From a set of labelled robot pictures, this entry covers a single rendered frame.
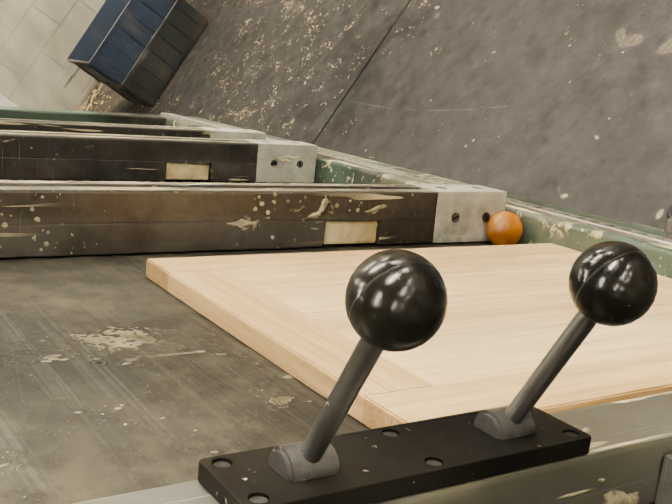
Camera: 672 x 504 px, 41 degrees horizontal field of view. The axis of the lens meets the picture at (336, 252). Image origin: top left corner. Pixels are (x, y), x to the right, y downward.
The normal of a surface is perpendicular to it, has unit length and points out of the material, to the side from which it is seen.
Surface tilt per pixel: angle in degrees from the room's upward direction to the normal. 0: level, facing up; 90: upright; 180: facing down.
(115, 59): 90
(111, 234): 90
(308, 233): 90
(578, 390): 59
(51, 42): 90
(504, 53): 0
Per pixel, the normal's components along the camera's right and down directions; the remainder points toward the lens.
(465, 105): -0.66, -0.48
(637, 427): 0.10, -0.97
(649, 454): 0.54, 0.22
